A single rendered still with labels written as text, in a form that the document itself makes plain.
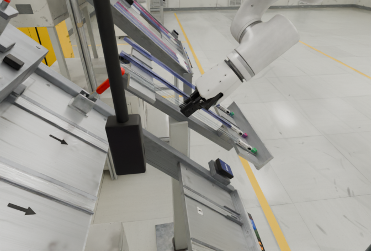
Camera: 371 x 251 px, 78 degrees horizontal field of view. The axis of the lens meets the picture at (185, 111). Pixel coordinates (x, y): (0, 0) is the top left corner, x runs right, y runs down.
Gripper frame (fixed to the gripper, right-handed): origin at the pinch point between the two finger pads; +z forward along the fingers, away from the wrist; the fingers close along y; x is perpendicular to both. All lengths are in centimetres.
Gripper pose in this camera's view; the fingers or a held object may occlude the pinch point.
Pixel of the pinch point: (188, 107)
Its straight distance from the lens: 62.2
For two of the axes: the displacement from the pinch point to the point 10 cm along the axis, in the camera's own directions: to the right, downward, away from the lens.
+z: -7.6, 6.1, 2.4
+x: 6.3, 5.9, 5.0
